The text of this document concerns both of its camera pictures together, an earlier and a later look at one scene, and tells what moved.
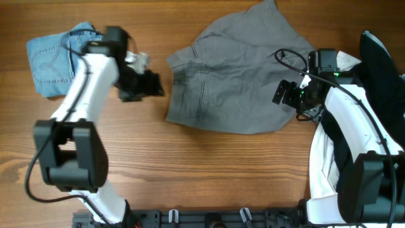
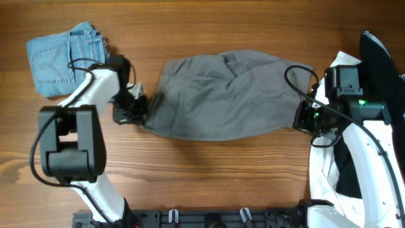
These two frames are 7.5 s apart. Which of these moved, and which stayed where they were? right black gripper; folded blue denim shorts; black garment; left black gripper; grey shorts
Moved: right black gripper; grey shorts; left black gripper
Stayed: black garment; folded blue denim shorts
